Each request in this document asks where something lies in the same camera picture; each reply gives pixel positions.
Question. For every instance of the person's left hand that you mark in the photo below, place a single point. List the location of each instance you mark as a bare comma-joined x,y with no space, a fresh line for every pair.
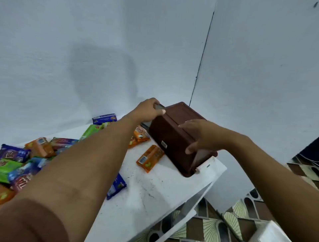
145,111

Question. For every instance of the brown plastic box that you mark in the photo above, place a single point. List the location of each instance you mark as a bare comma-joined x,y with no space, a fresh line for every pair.
172,134

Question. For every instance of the blue snack packet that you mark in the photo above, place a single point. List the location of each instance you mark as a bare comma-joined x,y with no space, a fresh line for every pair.
116,186
104,119

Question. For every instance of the brown sleeve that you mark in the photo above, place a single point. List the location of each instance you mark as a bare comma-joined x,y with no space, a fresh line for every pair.
32,222

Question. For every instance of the person's right forearm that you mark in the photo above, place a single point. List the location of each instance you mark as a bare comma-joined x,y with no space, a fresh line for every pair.
274,187

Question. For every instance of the dark grey lid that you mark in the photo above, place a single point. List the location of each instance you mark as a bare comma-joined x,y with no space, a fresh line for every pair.
145,125

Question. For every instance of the person's right hand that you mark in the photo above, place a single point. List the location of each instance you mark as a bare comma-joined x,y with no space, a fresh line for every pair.
209,134

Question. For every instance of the orange snack packet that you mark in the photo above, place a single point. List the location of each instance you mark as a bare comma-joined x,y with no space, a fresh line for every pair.
149,158

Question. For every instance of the person's left forearm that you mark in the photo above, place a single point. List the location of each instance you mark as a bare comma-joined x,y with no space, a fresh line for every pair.
87,169

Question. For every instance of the pile of colourful snacks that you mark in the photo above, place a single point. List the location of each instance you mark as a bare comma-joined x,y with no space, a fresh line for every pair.
15,153

